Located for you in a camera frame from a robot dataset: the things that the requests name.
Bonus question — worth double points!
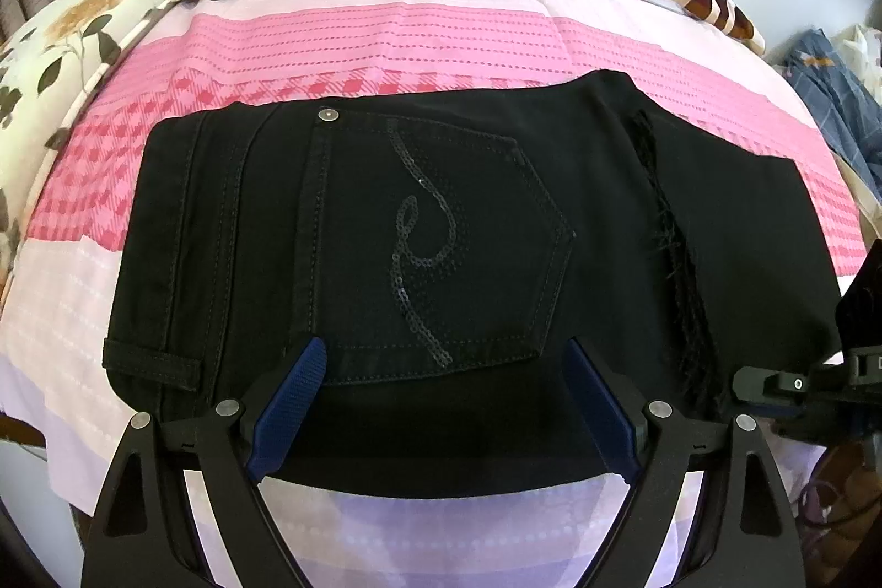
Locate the pink striped bed sheet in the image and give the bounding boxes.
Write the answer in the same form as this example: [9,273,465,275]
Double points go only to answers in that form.
[0,0,862,588]

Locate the white floral cloth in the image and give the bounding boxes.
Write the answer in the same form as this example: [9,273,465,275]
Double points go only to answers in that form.
[833,23,882,60]

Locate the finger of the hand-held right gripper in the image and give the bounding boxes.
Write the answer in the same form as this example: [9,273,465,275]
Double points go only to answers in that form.
[732,362,852,420]

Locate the floral cream quilt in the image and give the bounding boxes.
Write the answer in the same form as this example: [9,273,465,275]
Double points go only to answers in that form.
[0,0,184,300]

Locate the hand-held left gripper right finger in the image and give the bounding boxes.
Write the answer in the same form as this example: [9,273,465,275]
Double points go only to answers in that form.
[561,338,807,588]

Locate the beige cloth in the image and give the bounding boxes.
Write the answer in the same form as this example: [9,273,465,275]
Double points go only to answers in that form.
[833,154,882,248]

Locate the blue plaid cloth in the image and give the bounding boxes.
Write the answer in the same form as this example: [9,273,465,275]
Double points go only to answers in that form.
[778,29,882,210]

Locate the black pants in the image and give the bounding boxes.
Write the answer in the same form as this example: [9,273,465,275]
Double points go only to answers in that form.
[102,69,845,499]

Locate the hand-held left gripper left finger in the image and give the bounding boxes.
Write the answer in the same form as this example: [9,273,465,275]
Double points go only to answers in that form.
[81,335,326,588]

